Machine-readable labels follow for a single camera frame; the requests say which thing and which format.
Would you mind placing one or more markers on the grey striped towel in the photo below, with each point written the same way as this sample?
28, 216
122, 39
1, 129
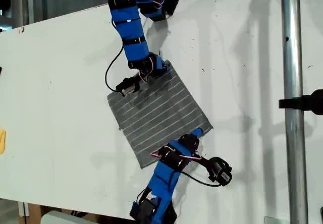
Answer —
161, 113

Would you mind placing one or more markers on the black clamp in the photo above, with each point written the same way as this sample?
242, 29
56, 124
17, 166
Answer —
302, 103

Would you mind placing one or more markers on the white plastic container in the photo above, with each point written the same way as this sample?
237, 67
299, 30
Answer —
63, 217

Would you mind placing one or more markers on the brown cardboard box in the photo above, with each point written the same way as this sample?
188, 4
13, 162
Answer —
34, 214

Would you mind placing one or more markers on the yellow object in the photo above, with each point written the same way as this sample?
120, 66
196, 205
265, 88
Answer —
2, 142

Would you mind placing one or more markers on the white table leg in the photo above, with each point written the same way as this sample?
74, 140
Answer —
23, 209

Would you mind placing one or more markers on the black camera stalk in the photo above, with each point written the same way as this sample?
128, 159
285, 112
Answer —
205, 162

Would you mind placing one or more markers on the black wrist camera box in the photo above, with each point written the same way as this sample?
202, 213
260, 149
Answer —
127, 86
219, 171

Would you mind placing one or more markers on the steel post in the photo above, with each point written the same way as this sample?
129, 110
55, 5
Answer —
292, 57

